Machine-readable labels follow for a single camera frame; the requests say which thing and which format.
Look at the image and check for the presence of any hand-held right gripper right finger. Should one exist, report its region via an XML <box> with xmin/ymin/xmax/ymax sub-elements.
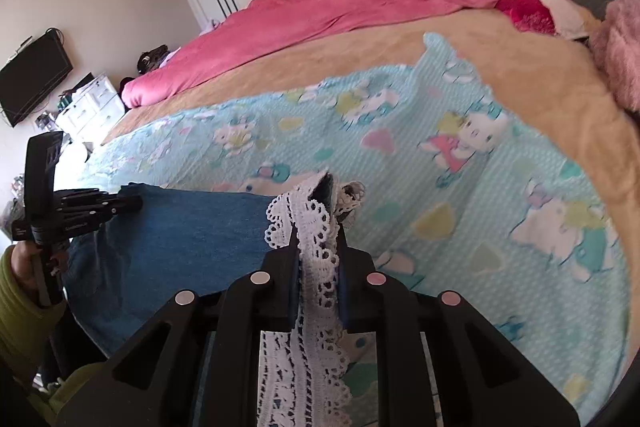
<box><xmin>338</xmin><ymin>231</ymin><xmax>582</xmax><ymax>427</ymax></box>

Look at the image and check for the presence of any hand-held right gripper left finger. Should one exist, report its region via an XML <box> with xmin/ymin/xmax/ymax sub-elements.
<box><xmin>55</xmin><ymin>226</ymin><xmax>302</xmax><ymax>427</ymax></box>

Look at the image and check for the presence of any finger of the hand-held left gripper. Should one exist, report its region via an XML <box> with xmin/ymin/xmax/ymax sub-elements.
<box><xmin>59</xmin><ymin>211</ymin><xmax>119</xmax><ymax>239</ymax></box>
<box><xmin>55</xmin><ymin>188</ymin><xmax>144</xmax><ymax>214</ymax></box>

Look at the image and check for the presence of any blue denim garment with lace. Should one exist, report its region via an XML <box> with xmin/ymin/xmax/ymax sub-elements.
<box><xmin>62</xmin><ymin>169</ymin><xmax>368</xmax><ymax>427</ymax></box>

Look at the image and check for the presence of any person's left hand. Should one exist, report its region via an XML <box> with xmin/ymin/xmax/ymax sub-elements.
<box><xmin>7</xmin><ymin>246</ymin><xmax>40</xmax><ymax>294</ymax></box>

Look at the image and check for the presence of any white cushion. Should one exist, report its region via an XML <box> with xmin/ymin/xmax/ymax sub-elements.
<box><xmin>49</xmin><ymin>141</ymin><xmax>97</xmax><ymax>194</ymax></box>

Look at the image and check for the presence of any white drawer cabinet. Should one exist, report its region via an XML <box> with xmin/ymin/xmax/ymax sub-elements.
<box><xmin>55</xmin><ymin>74</ymin><xmax>127</xmax><ymax>144</ymax></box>

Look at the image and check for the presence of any light blue cartoon cat blanket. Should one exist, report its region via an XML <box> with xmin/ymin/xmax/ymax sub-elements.
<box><xmin>75</xmin><ymin>32</ymin><xmax>632</xmax><ymax>427</ymax></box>

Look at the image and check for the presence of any black bag on floor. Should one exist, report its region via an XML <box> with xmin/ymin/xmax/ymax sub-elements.
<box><xmin>136</xmin><ymin>44</ymin><xmax>171</xmax><ymax>76</ymax></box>

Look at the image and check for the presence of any pink duvet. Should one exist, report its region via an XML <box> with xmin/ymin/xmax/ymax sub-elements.
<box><xmin>120</xmin><ymin>0</ymin><xmax>537</xmax><ymax>108</ymax></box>

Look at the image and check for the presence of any red floral pillow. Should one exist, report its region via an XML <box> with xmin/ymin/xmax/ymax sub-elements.
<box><xmin>494</xmin><ymin>0</ymin><xmax>602</xmax><ymax>42</ymax></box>

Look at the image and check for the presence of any pink fluffy garment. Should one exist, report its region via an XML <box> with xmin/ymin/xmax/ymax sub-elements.
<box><xmin>590</xmin><ymin>0</ymin><xmax>640</xmax><ymax>114</ymax></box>

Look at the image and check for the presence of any black wall television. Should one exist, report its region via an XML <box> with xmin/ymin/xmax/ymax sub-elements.
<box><xmin>0</xmin><ymin>28</ymin><xmax>75</xmax><ymax>128</ymax></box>

